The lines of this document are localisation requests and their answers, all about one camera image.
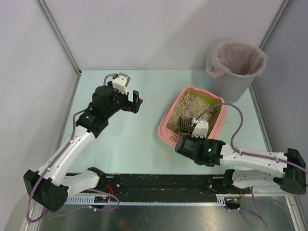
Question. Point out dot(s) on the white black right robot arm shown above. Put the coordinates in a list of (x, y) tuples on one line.
[(252, 168)]

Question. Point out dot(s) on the right aluminium corner post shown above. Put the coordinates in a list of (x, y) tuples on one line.
[(280, 14)]

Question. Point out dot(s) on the beige cat litter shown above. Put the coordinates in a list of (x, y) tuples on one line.
[(191, 105)]

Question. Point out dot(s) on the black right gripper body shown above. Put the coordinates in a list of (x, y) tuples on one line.
[(188, 135)]

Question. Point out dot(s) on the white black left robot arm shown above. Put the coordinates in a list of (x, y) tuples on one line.
[(49, 185)]

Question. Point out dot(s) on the grey waste bin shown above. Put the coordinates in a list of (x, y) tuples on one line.
[(230, 87)]

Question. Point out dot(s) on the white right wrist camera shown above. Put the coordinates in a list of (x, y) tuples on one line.
[(200, 128)]

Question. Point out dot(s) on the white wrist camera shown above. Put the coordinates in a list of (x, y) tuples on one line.
[(120, 82), (200, 128)]

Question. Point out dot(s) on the aluminium corner post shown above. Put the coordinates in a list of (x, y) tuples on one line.
[(280, 14), (58, 34)]

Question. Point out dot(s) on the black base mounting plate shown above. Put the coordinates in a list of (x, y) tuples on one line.
[(166, 186)]

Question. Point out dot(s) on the pink and green litter box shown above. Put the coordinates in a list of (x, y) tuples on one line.
[(170, 137)]

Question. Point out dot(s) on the slotted grey cable duct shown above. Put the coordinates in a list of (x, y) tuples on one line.
[(198, 200)]

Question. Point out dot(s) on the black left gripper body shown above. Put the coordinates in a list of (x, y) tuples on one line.
[(130, 103)]

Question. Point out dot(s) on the left aluminium corner post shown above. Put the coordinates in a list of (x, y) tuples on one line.
[(58, 34)]

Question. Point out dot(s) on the pink bin liner bag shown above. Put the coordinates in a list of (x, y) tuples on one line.
[(235, 57)]

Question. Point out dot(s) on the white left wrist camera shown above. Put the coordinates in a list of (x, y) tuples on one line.
[(120, 82)]

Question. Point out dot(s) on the black slotted litter scoop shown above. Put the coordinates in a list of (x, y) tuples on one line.
[(186, 125)]

